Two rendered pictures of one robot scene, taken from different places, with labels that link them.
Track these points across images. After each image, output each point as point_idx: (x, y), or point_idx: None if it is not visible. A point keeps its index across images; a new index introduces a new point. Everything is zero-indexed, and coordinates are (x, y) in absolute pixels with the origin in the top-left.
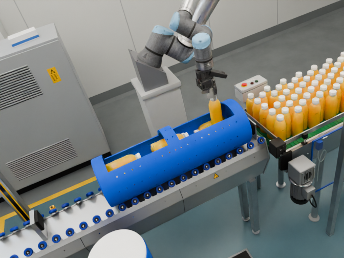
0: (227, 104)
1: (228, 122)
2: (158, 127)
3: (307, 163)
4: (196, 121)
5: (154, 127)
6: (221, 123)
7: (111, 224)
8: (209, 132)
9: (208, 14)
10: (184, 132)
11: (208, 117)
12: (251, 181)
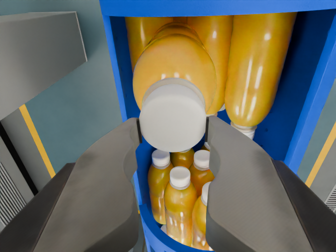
0: (238, 3)
1: (333, 72)
2: (3, 103)
3: None
4: (128, 118)
5: (3, 115)
6: (315, 110)
7: None
8: (299, 163)
9: None
10: (139, 147)
11: (121, 66)
12: None
